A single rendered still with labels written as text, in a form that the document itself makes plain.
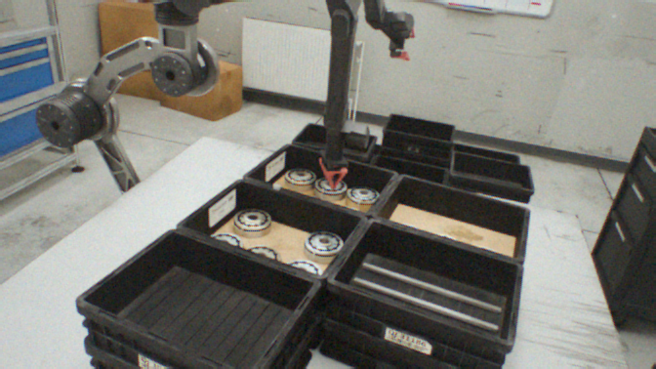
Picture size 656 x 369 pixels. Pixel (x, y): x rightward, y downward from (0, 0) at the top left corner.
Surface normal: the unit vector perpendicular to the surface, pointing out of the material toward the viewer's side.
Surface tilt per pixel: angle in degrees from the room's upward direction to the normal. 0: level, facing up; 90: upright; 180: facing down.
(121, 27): 90
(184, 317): 0
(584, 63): 90
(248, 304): 0
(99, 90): 90
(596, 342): 0
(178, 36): 90
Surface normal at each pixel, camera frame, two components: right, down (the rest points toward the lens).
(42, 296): 0.10, -0.87
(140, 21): -0.16, 0.44
